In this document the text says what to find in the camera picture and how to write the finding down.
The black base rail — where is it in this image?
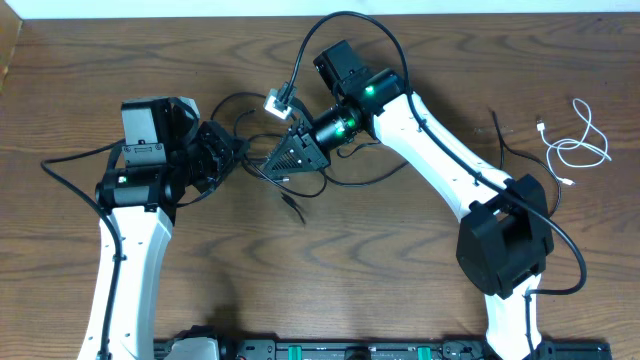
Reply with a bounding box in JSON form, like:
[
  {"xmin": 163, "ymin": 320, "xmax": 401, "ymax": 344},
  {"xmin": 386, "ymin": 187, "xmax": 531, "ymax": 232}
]
[{"xmin": 154, "ymin": 338, "xmax": 614, "ymax": 360}]

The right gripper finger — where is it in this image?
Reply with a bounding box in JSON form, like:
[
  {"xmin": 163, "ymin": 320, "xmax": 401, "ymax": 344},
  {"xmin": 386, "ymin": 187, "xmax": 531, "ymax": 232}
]
[
  {"xmin": 263, "ymin": 134, "xmax": 300, "ymax": 170},
  {"xmin": 262, "ymin": 168, "xmax": 313, "ymax": 176}
]

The white USB cable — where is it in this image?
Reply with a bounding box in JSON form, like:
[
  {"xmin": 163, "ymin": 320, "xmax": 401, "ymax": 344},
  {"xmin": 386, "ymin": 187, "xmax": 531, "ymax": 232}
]
[{"xmin": 535, "ymin": 97, "xmax": 613, "ymax": 187}]

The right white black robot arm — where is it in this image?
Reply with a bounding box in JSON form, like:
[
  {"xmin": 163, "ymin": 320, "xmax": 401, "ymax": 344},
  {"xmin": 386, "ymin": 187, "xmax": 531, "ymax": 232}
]
[{"xmin": 262, "ymin": 66, "xmax": 554, "ymax": 359}]

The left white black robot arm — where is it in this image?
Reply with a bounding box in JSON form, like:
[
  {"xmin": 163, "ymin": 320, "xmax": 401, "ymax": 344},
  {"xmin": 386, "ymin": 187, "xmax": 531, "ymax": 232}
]
[{"xmin": 78, "ymin": 121, "xmax": 249, "ymax": 359}]

